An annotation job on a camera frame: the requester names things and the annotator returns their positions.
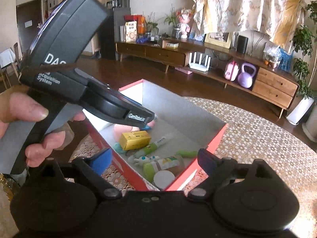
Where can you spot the teal object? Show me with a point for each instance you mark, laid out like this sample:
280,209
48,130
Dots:
118,147

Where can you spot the dark teapot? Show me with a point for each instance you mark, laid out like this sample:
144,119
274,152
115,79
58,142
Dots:
165,35

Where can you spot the wooden TV cabinet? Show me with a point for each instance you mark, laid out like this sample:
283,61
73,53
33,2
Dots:
275,84

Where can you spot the green stick object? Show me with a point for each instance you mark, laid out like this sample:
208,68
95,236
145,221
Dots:
187,153

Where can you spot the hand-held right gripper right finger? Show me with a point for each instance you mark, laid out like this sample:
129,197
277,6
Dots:
206,162

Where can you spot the clear plastic bag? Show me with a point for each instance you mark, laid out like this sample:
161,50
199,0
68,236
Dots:
271,52

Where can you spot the flat yellow white box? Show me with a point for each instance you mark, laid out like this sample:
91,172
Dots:
171,45

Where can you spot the white router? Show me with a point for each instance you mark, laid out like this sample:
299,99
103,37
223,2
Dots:
199,67

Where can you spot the white round pot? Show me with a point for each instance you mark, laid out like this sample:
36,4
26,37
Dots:
310,129

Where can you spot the wooden chair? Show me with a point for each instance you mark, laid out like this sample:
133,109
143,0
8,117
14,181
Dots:
14,54

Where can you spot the blue picture card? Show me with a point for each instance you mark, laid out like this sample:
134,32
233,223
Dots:
198,36

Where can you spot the flat pink box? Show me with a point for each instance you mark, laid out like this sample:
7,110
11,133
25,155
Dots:
185,71

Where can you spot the plant in striped pot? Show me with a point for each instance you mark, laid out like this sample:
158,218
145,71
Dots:
176,33

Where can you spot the white round lid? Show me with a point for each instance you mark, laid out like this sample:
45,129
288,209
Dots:
163,179

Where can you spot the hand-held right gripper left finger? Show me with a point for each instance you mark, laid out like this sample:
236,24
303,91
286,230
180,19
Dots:
102,160

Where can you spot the pink carry case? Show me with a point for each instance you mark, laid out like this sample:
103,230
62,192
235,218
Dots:
230,73

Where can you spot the white and brown snack bag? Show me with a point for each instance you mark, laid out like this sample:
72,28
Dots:
130,32

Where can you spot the person's left hand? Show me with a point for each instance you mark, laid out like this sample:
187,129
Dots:
19,109

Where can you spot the yellow carton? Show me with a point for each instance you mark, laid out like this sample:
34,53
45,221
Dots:
135,140

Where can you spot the yellow picture frame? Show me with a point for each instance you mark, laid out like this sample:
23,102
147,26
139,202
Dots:
218,39

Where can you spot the pink soft object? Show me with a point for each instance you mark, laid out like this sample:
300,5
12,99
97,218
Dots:
121,129

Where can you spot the orange box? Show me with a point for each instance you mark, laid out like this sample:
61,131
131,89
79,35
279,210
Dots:
141,26

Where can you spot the dark wooden door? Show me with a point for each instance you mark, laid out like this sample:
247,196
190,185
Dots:
27,14

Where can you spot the blue plastic bag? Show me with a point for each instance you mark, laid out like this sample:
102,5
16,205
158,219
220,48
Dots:
286,60

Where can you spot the tall black appliance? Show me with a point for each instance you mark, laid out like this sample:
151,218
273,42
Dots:
107,47

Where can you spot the blue toy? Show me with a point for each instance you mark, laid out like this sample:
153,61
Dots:
142,40

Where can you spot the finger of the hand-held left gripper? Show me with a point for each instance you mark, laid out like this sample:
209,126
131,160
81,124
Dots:
141,111
146,127

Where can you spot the leafy tree in white pot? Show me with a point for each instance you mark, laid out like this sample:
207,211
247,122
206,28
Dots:
299,111

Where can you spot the white printed tube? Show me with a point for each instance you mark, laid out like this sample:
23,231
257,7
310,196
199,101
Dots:
161,141

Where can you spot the floral hanging cloth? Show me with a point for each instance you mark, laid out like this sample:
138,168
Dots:
247,5

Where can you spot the lace tablecloth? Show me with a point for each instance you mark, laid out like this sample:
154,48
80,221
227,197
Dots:
260,148

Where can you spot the white figure toy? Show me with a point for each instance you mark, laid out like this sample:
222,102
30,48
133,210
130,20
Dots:
143,159

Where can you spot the thin plant in small pot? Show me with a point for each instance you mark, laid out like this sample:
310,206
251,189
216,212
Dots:
148,35

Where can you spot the red and white cardboard box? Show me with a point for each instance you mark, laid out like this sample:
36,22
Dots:
188,119

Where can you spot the black speaker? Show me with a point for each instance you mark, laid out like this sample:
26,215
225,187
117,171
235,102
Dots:
242,45

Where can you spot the pink doll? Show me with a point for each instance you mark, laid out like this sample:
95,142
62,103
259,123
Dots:
185,22

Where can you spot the purple kettlebell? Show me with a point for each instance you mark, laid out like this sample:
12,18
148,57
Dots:
245,80

